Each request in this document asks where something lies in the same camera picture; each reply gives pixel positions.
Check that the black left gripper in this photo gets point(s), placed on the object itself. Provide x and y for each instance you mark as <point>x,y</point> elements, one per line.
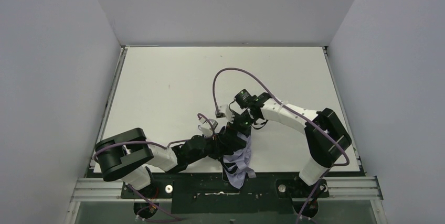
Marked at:
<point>230,138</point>

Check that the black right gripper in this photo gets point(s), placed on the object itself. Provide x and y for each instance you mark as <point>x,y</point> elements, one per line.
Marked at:
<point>238,118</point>

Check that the lavender folding umbrella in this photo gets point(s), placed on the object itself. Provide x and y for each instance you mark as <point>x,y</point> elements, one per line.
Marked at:
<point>235,167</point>

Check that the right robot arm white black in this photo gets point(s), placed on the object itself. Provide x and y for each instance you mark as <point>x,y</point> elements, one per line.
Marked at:
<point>326,136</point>

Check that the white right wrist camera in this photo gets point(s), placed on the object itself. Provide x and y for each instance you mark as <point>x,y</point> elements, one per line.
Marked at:
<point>225,112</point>

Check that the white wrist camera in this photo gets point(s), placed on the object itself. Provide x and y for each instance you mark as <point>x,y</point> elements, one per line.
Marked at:
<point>225,112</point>
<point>207,129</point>

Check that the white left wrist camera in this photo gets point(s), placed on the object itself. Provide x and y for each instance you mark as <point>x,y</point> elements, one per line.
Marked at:
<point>207,129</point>

